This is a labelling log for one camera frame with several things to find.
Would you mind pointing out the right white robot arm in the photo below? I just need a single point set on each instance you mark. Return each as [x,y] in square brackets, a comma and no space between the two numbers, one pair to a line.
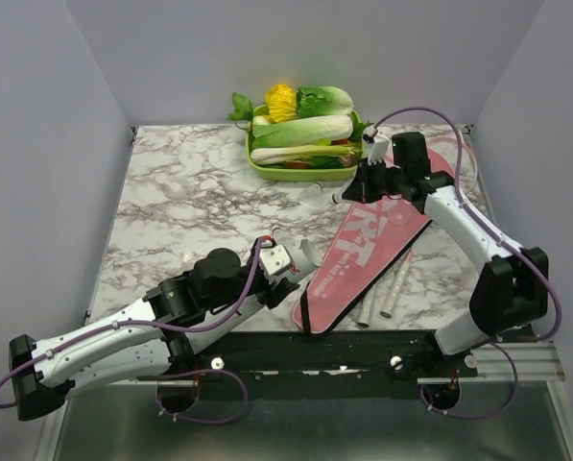
[511,289]

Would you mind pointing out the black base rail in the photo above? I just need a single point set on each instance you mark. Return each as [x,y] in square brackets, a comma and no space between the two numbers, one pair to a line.
[336,365]

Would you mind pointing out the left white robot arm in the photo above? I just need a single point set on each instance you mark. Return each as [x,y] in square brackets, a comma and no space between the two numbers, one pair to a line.
[159,333]

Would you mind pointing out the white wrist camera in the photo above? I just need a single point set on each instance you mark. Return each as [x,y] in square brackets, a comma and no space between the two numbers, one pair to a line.
[275,260]
[376,145]

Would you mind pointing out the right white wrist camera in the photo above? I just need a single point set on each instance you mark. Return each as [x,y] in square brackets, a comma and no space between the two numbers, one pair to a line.
[376,145]

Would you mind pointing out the green vegetable basket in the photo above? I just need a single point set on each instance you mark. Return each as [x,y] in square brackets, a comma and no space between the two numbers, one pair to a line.
[323,169]

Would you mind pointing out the pink racket bag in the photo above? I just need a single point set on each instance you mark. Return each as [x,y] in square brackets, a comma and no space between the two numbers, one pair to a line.
[370,240]

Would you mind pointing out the white green celery stalk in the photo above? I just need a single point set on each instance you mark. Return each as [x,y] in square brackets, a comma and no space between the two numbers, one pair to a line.
[268,156]

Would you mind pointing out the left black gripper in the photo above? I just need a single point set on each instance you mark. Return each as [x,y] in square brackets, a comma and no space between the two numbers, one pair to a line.
[280,290]

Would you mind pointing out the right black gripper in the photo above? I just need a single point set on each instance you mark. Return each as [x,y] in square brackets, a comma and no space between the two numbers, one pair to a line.
[361,183]

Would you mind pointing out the white shuttlecock tube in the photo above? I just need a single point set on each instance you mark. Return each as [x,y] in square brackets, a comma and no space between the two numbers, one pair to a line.
[306,260]

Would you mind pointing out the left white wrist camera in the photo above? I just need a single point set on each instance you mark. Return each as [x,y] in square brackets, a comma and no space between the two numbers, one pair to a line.
[275,260]

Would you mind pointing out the white green napa cabbage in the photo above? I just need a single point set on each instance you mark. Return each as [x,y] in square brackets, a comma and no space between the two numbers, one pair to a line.
[302,131]

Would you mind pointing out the yellow leafy vegetable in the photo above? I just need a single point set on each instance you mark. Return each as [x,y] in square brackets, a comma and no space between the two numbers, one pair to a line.
[281,101]

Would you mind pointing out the dark green lettuce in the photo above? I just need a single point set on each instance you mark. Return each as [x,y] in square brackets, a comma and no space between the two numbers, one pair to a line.
[312,101]

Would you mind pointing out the white shuttlecock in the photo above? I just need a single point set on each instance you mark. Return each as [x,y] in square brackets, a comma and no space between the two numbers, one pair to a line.
[312,191]
[337,198]

